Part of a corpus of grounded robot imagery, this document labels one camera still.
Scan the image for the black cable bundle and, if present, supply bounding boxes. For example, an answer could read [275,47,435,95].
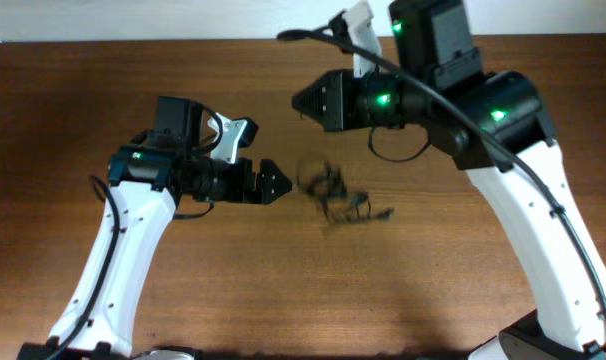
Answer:
[295,158,396,226]

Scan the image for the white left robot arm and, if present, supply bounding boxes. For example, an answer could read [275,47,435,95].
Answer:
[37,145,292,359]

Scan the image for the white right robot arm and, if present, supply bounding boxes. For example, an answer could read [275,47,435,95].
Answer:
[279,0,606,359]

